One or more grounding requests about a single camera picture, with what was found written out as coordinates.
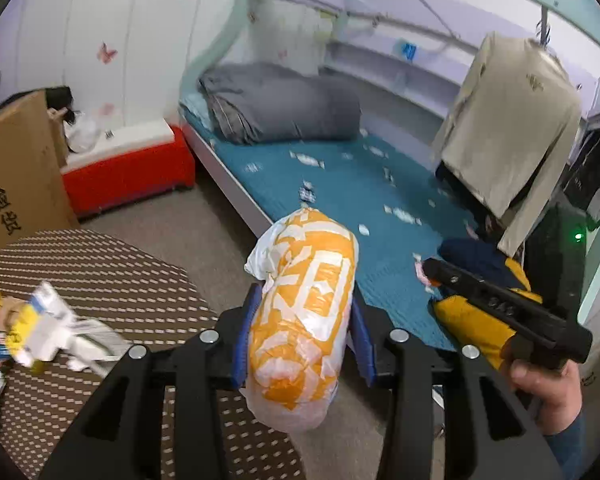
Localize large cardboard box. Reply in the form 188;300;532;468
0;90;79;260

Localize person's right hand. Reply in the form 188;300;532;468
509;359;584;436

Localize yellow and white packet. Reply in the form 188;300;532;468
0;280;132;377

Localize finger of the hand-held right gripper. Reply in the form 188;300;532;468
422;257;543;312

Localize yellow cloth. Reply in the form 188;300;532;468
432;257;545;372

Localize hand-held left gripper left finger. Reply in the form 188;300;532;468
39;284;262;480

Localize navy cloth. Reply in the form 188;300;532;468
437;237;512;287

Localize black hanging clothes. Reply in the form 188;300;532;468
560;127;600;234

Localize round brown dotted table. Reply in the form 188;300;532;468
0;229;307;480

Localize person's right forearm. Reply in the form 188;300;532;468
542;412;590;480

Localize red storage box white lid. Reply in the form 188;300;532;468
60;119;197;219

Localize beige hanging shirt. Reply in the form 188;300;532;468
432;32;584;257

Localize black cloth item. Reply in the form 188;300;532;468
44;86;77;124

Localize grey folded quilt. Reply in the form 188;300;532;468
198;62;364;145

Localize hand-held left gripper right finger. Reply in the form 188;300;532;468
347;290;563;480

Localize orange and white plastic bag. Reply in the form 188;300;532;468
244;205;359;434

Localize bed with teal sheet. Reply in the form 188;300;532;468
177;91;487;352

